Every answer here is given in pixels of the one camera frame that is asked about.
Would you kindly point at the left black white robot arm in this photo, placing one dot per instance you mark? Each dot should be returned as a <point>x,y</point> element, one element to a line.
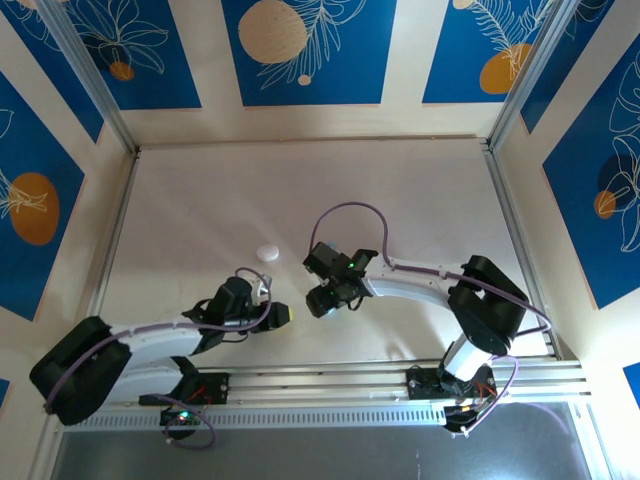
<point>150,345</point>

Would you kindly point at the grey metal sheet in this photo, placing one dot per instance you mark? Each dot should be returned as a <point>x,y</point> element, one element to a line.
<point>325,455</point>

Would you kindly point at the aluminium side rail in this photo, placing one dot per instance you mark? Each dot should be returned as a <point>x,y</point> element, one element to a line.
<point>515,240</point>
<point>112,250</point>

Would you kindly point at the small circuit board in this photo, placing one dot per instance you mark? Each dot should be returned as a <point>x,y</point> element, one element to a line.
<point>465,410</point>
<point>182,416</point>

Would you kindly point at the aluminium corner post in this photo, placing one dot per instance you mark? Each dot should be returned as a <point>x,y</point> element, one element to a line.
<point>530,85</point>
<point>95,85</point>

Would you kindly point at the white earbud charging case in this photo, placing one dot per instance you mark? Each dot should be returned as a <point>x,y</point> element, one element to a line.
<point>267,252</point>

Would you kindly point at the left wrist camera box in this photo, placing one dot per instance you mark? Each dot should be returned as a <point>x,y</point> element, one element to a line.
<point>261,292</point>

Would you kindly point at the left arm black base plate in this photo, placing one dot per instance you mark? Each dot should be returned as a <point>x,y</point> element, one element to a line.
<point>215,387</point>

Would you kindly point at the aluminium mounting rail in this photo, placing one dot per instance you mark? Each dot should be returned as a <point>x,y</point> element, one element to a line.
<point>325,385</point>

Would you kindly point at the blue floral wall panel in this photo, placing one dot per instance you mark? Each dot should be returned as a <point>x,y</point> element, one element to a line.
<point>65,75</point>
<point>575,225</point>
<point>30,150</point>
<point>165,75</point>
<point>575,50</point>
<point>450,50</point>
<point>350,75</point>

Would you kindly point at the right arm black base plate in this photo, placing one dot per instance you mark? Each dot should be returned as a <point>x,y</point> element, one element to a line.
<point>422,385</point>

